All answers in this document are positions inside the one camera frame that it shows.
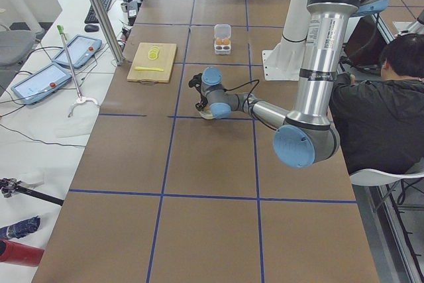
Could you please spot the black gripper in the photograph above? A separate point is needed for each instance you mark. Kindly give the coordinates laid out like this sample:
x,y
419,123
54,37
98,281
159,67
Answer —
x,y
201,99

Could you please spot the white bowl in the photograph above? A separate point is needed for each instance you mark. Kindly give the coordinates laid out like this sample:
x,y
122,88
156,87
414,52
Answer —
x,y
206,114

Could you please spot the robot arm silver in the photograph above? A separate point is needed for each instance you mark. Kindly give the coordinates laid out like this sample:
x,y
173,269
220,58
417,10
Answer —
x,y
309,52

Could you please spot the clear plastic egg box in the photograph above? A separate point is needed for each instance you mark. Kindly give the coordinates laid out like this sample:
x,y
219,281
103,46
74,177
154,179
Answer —
x,y
222,31

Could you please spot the wooden cutting board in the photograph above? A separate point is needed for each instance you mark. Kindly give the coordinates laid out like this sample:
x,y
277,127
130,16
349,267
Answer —
x,y
167,53

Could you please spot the yellow plastic knife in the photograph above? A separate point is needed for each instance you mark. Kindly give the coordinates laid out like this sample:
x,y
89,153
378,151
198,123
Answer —
x,y
152,69

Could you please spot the teach pendant far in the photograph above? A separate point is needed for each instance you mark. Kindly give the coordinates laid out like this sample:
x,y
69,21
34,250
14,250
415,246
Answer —
x,y
81,49

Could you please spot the teach pendant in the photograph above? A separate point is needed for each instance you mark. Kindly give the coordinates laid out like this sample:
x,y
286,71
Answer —
x,y
41,84
81,49

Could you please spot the black computer mouse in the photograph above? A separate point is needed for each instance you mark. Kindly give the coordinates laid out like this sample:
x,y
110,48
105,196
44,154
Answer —
x,y
91,28

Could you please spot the teach pendant near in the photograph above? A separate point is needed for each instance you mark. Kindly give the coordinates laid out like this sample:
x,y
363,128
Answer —
x,y
41,84

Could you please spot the metal reacher stick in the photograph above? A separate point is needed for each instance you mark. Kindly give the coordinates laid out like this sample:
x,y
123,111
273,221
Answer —
x,y
80,98

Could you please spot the seated person black jacket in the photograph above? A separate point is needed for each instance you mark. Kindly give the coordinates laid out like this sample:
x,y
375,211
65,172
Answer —
x,y
380,123

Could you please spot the white chair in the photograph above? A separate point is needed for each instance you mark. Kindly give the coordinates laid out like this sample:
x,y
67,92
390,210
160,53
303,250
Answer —
x,y
373,177

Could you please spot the black tripod tool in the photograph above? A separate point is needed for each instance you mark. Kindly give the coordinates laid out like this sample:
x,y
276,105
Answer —
x,y
10,186

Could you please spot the red bottle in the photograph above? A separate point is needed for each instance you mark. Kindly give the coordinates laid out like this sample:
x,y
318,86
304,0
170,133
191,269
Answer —
x,y
20,254

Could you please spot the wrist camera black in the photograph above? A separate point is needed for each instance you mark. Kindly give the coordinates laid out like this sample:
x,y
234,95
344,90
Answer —
x,y
196,81

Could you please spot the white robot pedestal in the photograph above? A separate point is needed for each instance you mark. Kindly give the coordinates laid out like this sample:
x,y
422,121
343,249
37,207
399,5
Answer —
x,y
283,63

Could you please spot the aluminium frame post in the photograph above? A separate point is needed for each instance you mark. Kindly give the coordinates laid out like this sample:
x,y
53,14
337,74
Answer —
x,y
107,29

